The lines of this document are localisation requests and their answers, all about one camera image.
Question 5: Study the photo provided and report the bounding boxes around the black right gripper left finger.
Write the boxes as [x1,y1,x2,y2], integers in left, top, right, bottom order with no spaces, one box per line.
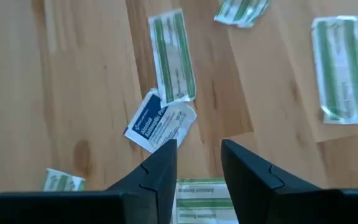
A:
[0,139,178,224]

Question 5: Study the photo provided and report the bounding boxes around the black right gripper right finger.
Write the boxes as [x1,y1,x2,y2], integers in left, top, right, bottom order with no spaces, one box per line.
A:
[221,139,358,224]

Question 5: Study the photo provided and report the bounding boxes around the green striped bandage packet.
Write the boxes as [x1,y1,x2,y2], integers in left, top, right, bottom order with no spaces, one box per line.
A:
[213,0,270,29]
[172,177,239,224]
[310,15,358,125]
[148,8,198,108]
[42,167,86,192]

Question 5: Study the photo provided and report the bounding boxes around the white blue alcohol pad packet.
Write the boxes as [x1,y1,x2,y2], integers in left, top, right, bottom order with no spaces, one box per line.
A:
[122,88,198,154]

